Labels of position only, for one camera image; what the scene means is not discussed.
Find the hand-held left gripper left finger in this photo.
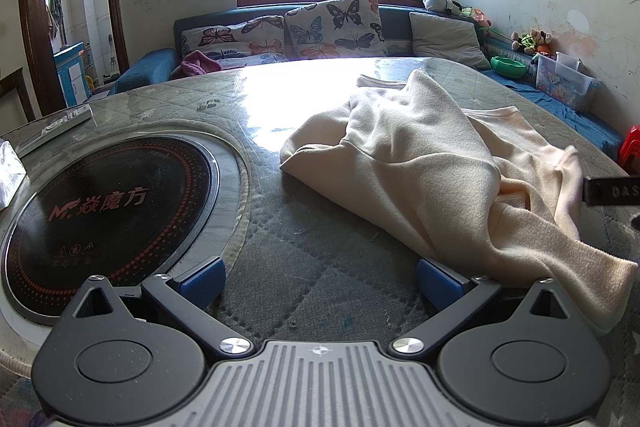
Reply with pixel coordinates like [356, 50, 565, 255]
[60, 257, 253, 360]

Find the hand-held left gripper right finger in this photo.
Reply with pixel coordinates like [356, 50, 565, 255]
[390, 257, 583, 360]

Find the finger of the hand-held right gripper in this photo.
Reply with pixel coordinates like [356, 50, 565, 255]
[582, 176, 640, 208]

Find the cream long-sleeved shirt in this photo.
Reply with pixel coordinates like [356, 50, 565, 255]
[279, 69, 640, 337]

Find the red plastic stool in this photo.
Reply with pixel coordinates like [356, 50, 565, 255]
[619, 124, 640, 178]

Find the clear storage box cartoon print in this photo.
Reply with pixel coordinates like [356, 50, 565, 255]
[532, 53, 601, 112]

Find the round black induction cooktop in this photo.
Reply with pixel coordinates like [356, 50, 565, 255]
[0, 136, 223, 328]

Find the small clear plastic tub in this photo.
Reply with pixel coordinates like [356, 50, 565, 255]
[555, 52, 583, 72]

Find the green plastic bowl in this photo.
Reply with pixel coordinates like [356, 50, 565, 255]
[490, 56, 528, 78]

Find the green plush toy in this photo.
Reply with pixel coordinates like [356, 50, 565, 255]
[510, 32, 537, 55]

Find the grey remote control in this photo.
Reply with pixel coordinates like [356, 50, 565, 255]
[2, 104, 94, 158]

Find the pink cloth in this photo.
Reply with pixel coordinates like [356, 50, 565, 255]
[172, 50, 223, 80]

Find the white blue tissue pack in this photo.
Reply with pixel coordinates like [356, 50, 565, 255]
[0, 139, 27, 208]

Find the blue corner sofa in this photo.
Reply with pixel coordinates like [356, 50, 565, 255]
[107, 2, 626, 158]

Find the green orange toy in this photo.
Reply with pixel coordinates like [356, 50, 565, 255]
[462, 7, 493, 30]

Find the grey pillow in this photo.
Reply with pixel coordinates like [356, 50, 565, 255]
[409, 12, 493, 70]

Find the long butterfly print pillow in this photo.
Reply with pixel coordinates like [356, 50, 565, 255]
[180, 16, 288, 70]

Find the blue white cabinet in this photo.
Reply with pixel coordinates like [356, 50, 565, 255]
[52, 42, 93, 105]

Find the dark wooden chair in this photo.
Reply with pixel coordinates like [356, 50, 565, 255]
[0, 67, 37, 130]

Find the panda plush toy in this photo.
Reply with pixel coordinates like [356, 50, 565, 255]
[421, 0, 466, 15]

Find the square butterfly print pillow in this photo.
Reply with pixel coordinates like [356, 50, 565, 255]
[284, 0, 388, 60]

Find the brown wooden door frame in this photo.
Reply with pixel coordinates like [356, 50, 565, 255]
[17, 0, 131, 118]

